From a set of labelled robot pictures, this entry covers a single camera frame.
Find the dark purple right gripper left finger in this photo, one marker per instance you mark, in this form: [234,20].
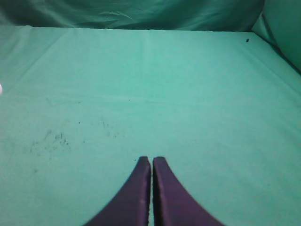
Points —
[130,206]

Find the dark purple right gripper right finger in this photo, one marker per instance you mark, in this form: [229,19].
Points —
[172,204]

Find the green table cloth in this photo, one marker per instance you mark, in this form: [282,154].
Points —
[80,106]

